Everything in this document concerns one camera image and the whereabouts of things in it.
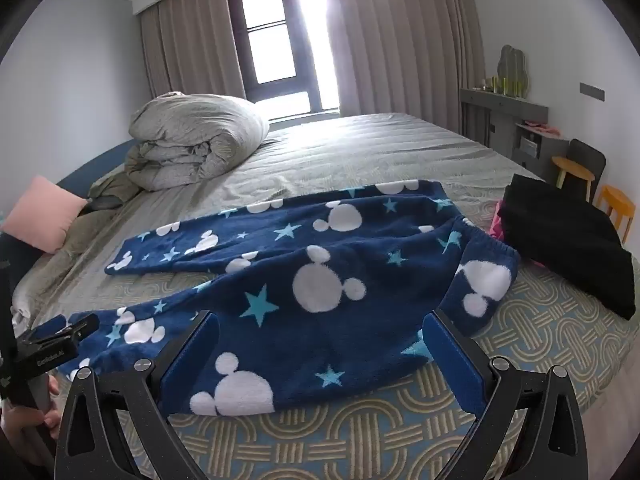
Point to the beige curtain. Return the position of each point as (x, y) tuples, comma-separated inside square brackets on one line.
[(190, 40), (400, 40)]

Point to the folded black cloth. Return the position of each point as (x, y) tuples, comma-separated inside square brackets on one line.
[(565, 240)]

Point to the gold candle holders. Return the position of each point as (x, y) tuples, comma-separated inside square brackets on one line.
[(502, 85)]

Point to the navy printed fleece pants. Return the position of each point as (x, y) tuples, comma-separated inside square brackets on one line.
[(310, 280)]

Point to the olive crumpled cloth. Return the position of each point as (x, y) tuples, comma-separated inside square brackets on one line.
[(117, 190)]

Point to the cloud shaped mirror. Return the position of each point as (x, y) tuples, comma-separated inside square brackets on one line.
[(515, 62)]

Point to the pink garment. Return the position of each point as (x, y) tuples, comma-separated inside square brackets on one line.
[(496, 225)]

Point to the bed with patterned grey cover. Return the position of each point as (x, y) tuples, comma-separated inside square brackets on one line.
[(350, 160)]

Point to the grey shelf unit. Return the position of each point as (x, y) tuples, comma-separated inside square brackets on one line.
[(505, 110)]

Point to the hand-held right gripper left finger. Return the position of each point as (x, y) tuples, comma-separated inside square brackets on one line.
[(192, 360)]

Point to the folded grey duvet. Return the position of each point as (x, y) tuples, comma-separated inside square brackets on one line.
[(195, 135)]

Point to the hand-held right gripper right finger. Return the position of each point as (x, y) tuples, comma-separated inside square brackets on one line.
[(450, 355)]

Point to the pink cloth on shelf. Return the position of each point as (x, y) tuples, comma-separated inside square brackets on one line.
[(540, 128)]

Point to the pink pillow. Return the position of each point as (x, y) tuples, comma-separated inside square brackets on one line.
[(42, 215)]

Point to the grey wall switch plate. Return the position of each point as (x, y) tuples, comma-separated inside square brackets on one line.
[(592, 89)]

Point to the yellow wooden stool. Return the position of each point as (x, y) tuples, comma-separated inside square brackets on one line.
[(572, 165), (617, 197)]

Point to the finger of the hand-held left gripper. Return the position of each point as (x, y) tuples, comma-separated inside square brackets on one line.
[(65, 330)]

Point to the dark framed window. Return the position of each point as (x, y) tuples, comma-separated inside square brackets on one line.
[(280, 40)]

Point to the person's left hand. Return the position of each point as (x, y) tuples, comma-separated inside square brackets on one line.
[(22, 430)]

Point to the black chair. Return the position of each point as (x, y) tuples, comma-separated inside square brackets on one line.
[(592, 157)]

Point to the blue headboard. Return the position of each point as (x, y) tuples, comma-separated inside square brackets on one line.
[(85, 170)]

